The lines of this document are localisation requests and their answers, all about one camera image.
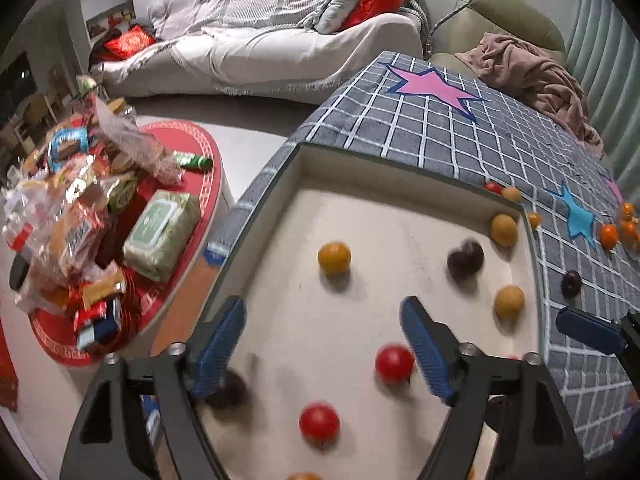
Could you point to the pale green curtain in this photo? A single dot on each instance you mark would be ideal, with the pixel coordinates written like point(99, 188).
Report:
point(600, 35)

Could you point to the clear plastic bag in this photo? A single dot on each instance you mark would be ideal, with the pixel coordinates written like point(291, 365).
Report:
point(125, 135)

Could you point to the plain red cushion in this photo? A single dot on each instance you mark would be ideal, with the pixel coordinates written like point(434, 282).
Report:
point(377, 2)

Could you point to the pink crumpled blanket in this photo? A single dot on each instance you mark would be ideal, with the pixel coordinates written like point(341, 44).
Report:
point(540, 80)

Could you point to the grey white striped throw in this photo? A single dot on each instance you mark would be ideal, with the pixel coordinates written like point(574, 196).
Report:
point(260, 0)

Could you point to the small yellow-orange fruit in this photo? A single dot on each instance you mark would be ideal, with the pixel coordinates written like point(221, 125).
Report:
point(334, 257)
point(302, 476)
point(534, 219)

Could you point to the wall shelf niche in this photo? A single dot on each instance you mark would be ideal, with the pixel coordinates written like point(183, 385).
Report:
point(107, 17)

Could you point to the green wet wipes pack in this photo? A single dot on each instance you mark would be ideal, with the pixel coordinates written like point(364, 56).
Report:
point(160, 232)

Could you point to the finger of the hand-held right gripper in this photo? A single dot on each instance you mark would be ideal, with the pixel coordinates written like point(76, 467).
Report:
point(585, 329)

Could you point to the olive green armchair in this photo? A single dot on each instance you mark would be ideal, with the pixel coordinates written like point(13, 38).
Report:
point(520, 15)

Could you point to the red cloth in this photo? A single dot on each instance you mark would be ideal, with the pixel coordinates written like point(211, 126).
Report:
point(6, 375)

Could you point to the pile of small tangerines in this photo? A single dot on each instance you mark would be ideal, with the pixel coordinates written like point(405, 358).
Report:
point(629, 230)

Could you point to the single orange tangerine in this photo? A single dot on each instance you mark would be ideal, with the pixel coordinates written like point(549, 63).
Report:
point(608, 236)

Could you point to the round brown fruit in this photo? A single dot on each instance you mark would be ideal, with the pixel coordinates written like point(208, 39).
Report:
point(509, 302)
point(503, 230)
point(511, 194)

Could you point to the dark window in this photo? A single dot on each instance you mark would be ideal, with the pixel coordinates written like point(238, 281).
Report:
point(20, 67)

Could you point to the dark purple plum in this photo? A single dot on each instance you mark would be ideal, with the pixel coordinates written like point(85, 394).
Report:
point(465, 259)
point(571, 283)
point(232, 390)

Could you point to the green bottle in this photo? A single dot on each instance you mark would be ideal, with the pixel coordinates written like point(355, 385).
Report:
point(192, 161)

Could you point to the red embroidered cushion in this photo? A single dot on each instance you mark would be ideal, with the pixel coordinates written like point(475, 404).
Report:
point(129, 42)

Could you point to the red cherry tomato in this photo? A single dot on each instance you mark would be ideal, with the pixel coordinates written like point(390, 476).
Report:
point(394, 363)
point(492, 187)
point(319, 422)

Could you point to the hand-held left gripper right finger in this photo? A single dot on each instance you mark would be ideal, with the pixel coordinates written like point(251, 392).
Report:
point(425, 350)

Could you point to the white sofa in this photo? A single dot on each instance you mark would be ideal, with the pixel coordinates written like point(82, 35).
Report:
point(300, 65)

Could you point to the grey plaid blanket with stars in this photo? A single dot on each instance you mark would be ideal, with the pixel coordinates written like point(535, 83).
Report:
point(450, 130)

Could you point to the pile of snack packets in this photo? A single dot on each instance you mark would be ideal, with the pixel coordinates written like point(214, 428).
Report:
point(60, 210)

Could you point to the round red table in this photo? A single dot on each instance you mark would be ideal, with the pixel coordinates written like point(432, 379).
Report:
point(210, 185)

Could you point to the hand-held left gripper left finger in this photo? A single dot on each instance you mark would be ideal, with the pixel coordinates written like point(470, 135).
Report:
point(220, 345)

